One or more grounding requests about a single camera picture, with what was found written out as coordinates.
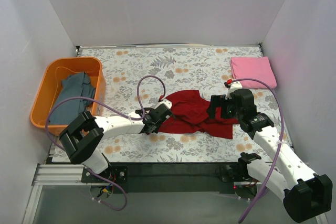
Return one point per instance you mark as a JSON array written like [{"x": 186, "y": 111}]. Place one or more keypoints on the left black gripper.
[{"x": 163, "y": 112}]

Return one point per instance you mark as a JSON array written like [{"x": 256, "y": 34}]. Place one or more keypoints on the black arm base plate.
[{"x": 224, "y": 178}]

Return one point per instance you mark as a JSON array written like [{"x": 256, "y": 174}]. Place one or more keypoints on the red t shirt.
[{"x": 190, "y": 116}]

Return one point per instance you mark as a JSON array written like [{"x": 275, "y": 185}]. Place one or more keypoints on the folded pink t shirt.
[{"x": 253, "y": 68}]

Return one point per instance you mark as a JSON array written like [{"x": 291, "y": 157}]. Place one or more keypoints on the grey blue t shirt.
[{"x": 75, "y": 85}]

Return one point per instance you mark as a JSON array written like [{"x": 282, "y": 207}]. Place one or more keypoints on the orange plastic tub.
[{"x": 51, "y": 87}]

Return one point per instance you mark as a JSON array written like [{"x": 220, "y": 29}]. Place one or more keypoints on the floral table cloth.
[{"x": 137, "y": 76}]

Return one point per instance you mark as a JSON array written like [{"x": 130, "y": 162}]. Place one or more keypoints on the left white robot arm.
[{"x": 82, "y": 136}]

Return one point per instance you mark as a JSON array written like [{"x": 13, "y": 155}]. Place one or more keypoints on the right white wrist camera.
[{"x": 232, "y": 86}]

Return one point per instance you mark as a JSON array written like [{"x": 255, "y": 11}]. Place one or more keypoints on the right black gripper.
[{"x": 216, "y": 106}]

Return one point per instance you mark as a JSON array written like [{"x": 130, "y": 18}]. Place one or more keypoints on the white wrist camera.
[
  {"x": 232, "y": 86},
  {"x": 166, "y": 102}
]

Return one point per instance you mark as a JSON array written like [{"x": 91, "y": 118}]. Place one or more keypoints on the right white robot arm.
[{"x": 303, "y": 192}]

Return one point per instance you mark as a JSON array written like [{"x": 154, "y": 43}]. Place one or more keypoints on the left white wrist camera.
[{"x": 166, "y": 102}]

